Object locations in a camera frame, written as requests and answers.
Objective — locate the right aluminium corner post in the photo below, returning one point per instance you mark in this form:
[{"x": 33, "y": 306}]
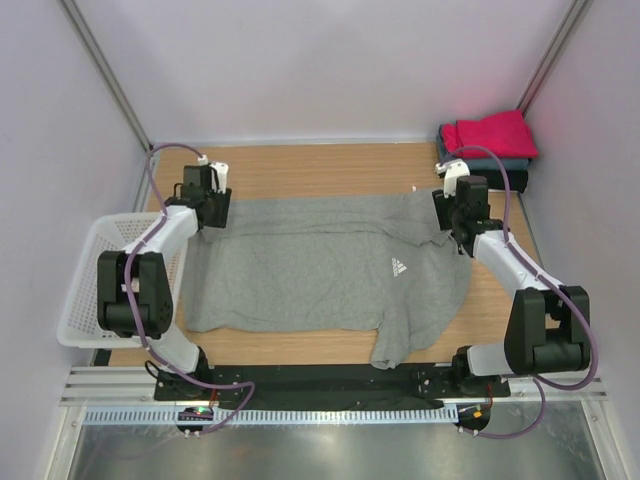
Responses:
[{"x": 568, "y": 26}]

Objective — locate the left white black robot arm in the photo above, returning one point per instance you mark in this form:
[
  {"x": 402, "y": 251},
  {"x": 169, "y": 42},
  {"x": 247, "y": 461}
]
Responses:
[{"x": 134, "y": 297}]

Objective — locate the folded pink t shirt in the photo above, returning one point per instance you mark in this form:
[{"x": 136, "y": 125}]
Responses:
[{"x": 505, "y": 134}]

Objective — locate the slotted cable duct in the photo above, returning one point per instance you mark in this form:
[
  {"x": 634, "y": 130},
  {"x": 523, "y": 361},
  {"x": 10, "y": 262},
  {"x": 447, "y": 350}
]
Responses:
[{"x": 197, "y": 416}]

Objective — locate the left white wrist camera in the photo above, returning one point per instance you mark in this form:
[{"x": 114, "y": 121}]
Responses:
[{"x": 218, "y": 171}]

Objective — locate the left aluminium corner post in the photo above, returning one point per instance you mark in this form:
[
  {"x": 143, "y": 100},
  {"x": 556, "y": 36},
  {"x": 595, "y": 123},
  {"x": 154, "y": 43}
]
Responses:
[{"x": 97, "y": 57}]

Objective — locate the aluminium rail frame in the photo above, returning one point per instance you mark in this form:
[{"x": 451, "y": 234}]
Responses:
[{"x": 132, "y": 385}]

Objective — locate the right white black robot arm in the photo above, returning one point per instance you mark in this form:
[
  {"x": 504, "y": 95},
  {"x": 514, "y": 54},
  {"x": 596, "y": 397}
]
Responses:
[{"x": 548, "y": 335}]

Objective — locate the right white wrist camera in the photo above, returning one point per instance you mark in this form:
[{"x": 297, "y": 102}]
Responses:
[{"x": 451, "y": 171}]

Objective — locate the white plastic basket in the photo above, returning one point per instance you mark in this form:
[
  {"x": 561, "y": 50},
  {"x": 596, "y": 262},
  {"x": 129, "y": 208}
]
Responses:
[{"x": 79, "y": 326}]

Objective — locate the aluminium corner post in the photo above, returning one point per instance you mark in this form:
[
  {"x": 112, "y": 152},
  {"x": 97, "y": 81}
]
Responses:
[
  {"x": 97, "y": 57},
  {"x": 568, "y": 26}
]

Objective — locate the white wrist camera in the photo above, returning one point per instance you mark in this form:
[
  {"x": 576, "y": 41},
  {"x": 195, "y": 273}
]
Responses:
[
  {"x": 218, "y": 171},
  {"x": 451, "y": 171}
]

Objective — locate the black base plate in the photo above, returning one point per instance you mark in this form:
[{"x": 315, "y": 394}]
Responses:
[{"x": 330, "y": 388}]

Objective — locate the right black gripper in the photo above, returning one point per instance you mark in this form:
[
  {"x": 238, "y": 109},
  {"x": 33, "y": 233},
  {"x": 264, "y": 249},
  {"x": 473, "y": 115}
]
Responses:
[{"x": 442, "y": 205}]

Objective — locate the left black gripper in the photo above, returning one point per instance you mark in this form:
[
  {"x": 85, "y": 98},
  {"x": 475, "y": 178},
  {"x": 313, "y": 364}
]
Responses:
[{"x": 220, "y": 221}]

